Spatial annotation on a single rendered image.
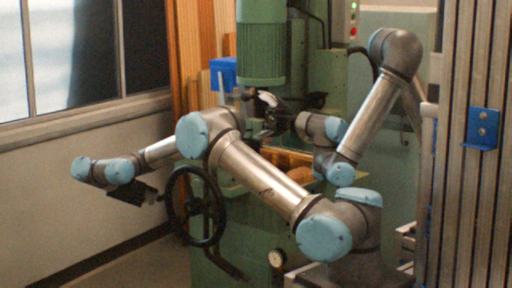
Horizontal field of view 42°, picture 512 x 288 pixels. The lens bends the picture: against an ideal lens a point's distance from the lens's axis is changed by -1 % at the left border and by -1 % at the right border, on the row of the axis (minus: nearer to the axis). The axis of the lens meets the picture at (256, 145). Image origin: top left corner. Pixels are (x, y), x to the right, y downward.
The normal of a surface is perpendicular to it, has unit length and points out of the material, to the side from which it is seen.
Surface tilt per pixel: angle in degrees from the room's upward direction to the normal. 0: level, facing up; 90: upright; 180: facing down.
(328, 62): 90
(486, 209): 90
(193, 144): 87
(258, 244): 90
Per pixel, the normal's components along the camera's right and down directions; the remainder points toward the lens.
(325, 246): -0.47, 0.28
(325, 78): -0.66, 0.18
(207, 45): 0.84, 0.08
